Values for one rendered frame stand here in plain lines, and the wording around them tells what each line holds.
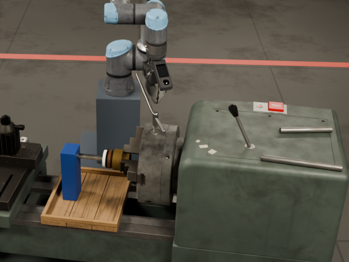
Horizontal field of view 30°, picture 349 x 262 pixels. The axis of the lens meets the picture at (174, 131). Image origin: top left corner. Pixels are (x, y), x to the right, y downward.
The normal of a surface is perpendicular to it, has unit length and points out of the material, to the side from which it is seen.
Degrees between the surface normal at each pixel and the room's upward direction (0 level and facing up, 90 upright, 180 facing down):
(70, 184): 90
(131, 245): 90
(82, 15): 0
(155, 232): 0
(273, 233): 90
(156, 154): 43
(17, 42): 0
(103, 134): 90
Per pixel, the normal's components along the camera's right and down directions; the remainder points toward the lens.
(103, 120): 0.04, 0.51
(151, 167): -0.08, 0.03
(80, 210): 0.04, -0.86
